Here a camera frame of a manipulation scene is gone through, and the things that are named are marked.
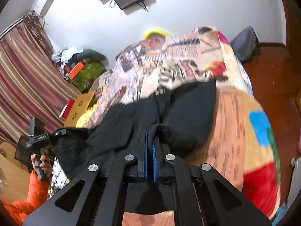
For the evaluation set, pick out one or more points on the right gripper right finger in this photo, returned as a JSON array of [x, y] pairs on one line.
[[200, 194]]

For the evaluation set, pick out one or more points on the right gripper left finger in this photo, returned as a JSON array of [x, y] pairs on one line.
[[97, 195]]

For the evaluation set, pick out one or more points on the black zip hoodie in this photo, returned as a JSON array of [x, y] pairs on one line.
[[181, 118]]

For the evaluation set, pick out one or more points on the pile of clothes and papers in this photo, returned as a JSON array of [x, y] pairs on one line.
[[76, 55]]

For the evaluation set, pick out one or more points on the person left hand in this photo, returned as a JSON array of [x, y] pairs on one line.
[[41, 165]]

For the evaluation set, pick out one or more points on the red tissue box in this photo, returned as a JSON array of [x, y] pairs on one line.
[[67, 108]]

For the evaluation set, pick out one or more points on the yellow garment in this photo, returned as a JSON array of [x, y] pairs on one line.
[[85, 117]]

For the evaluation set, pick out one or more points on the striped red curtain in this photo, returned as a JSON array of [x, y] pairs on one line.
[[31, 85]]

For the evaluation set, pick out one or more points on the wooden lap table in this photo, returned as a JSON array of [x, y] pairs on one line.
[[81, 104]]

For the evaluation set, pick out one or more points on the newspaper print bed blanket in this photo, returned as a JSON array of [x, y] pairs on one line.
[[240, 145]]

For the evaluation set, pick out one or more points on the orange box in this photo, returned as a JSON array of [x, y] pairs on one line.
[[73, 73]]

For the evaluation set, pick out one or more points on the green patterned storage box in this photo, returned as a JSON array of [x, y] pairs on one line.
[[87, 75]]

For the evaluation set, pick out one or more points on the pink croc slipper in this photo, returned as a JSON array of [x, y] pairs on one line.
[[299, 141]]

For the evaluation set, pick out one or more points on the grey purple backpack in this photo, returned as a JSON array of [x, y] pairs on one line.
[[245, 45]]

